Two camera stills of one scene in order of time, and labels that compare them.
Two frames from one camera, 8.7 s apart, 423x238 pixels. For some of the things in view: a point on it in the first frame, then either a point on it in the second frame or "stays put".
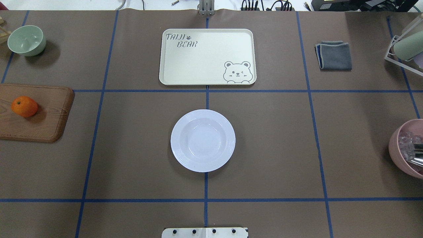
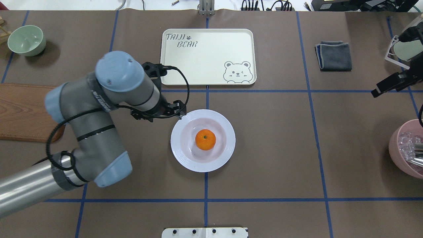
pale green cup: [409, 47] stays put
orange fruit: [24, 106] → [205, 139]
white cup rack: [396, 38] stays put
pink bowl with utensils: [405, 148] stays put
